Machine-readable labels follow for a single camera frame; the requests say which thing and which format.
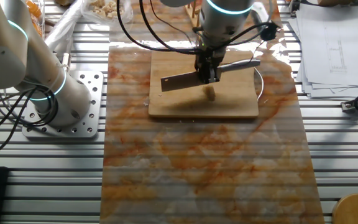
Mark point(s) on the round wooden lid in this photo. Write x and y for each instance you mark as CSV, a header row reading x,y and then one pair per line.
x,y
356,210

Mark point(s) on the steel kitchen cleaver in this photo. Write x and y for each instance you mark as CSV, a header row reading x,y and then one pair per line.
x,y
179,81

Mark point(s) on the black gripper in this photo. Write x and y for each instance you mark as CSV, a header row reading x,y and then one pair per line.
x,y
211,56

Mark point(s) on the oranges in bag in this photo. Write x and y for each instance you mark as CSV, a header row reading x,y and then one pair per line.
x,y
42,18

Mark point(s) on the wooden peg rack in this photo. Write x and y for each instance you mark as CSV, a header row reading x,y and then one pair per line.
x,y
194,9

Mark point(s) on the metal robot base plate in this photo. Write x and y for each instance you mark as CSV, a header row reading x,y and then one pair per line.
x,y
93,93

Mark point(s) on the roll of clear plastic bags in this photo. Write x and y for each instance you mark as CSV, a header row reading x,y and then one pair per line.
x,y
62,28

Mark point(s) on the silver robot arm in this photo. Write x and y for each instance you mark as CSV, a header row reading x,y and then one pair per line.
x,y
8,62

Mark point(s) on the wooden cutting board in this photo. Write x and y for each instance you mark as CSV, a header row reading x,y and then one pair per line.
x,y
172,102

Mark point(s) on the orange fruit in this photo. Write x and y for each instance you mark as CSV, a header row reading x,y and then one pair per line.
x,y
38,28
33,7

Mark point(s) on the stack of white papers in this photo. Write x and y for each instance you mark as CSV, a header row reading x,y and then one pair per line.
x,y
331,46

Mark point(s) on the peeled lotus root piece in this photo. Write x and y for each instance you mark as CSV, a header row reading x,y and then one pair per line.
x,y
209,92

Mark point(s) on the bag of lotus root slices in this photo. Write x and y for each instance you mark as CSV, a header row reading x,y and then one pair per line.
x,y
107,9

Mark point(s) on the orange marble pattern mat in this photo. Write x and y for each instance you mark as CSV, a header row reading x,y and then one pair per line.
x,y
197,171

